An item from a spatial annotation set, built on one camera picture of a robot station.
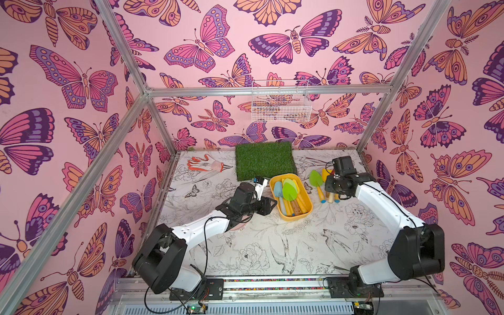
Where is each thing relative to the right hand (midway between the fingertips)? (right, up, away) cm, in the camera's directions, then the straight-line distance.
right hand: (328, 184), depth 87 cm
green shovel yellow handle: (+1, 0, +19) cm, 19 cm away
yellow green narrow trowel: (-13, 0, +15) cm, 20 cm away
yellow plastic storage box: (-12, +3, +14) cm, 19 cm away
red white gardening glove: (-61, +9, +25) cm, 67 cm away
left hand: (-24, -6, -5) cm, 25 cm away
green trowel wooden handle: (-14, -11, +3) cm, 18 cm away
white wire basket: (-20, +40, +8) cm, 45 cm away
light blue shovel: (-21, -6, +13) cm, 25 cm away
